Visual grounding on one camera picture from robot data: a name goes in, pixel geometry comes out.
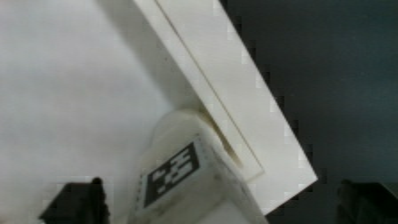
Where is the white square table top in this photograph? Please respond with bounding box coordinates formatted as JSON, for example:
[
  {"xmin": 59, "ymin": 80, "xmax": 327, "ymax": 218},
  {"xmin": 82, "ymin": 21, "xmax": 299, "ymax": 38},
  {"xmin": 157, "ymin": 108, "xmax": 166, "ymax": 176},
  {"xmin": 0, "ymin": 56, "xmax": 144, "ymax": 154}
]
[{"xmin": 0, "ymin": 0, "xmax": 203, "ymax": 224}]

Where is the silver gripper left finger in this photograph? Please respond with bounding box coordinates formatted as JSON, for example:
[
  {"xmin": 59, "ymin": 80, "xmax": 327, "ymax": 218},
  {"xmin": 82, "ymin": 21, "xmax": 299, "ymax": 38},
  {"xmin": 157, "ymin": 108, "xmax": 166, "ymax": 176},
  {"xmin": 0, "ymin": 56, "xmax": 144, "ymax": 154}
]
[{"xmin": 40, "ymin": 177, "xmax": 111, "ymax": 224}]

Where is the white L-shaped obstacle fence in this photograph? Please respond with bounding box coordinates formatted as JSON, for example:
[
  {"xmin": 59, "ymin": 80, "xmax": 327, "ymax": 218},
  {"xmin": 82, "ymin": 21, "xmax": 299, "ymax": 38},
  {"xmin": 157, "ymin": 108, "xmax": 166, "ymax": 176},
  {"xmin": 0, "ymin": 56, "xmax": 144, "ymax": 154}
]
[{"xmin": 155, "ymin": 0, "xmax": 317, "ymax": 212}]

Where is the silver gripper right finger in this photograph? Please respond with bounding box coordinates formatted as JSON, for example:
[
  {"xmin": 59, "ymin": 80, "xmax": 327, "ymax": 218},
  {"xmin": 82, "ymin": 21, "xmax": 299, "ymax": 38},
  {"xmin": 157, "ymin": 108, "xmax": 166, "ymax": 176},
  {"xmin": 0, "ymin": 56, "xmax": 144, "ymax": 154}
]
[{"xmin": 336, "ymin": 180, "xmax": 398, "ymax": 224}]

